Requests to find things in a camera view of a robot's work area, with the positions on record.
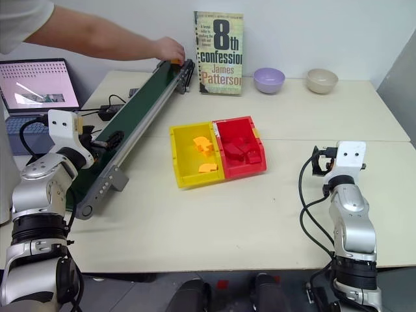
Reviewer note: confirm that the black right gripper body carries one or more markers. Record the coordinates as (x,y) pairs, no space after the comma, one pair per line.
(327,160)

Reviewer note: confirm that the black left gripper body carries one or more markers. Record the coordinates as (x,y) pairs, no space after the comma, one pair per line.
(87,140)

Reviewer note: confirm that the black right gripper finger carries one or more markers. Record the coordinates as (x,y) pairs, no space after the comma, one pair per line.
(316,153)
(317,169)

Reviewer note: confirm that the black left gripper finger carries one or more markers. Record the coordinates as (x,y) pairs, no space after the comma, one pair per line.
(114,135)
(105,143)

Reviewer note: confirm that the orange block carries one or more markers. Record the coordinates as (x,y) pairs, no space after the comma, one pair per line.
(176,61)

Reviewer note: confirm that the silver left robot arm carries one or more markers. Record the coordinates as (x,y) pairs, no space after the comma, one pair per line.
(39,195)

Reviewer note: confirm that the person's bare forearm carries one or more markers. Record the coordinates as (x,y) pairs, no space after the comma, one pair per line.
(91,29)

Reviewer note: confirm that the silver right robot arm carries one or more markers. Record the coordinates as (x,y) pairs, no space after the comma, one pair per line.
(352,214)

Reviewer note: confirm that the green conveyor belt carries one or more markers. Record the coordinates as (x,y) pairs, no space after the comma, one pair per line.
(136,110)

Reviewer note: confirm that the person's bare hand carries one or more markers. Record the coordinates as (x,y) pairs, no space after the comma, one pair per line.
(169,48)

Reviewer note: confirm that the black power adapter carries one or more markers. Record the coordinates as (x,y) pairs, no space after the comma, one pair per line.
(109,112)

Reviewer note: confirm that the small grey device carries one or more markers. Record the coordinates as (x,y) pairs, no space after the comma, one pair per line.
(134,92)

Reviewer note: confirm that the red block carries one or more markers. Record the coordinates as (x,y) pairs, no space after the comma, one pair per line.
(255,157)
(232,151)
(247,144)

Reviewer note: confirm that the beige bowl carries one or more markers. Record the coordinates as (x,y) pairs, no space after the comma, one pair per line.
(321,82)

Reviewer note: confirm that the yellow plastic bin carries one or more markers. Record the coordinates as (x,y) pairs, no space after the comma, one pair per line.
(185,162)

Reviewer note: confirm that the open laptop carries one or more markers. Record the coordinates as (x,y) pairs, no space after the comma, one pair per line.
(35,84)

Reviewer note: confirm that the red plastic bin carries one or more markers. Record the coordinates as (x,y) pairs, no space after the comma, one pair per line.
(234,169)

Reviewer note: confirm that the purple bowl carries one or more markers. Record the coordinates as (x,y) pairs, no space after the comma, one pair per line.
(269,81)

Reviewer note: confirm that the yellow notched block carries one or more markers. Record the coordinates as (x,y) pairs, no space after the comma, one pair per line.
(203,144)

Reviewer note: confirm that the yellow rounded block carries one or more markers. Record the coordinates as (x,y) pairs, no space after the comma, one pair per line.
(207,168)

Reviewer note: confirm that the grey panel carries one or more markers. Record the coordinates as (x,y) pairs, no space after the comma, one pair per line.
(401,91)

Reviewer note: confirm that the dark rounded shape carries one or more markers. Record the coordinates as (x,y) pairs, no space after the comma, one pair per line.
(268,292)
(190,295)

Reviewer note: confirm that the white shirt sleeve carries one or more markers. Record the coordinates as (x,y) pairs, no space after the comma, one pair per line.
(19,22)

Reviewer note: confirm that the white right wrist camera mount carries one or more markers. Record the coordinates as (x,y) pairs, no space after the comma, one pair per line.
(349,156)

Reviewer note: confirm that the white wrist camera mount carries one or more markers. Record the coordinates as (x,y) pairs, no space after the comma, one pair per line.
(61,125)
(349,156)

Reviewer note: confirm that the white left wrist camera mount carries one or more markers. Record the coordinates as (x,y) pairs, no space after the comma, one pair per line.
(61,125)

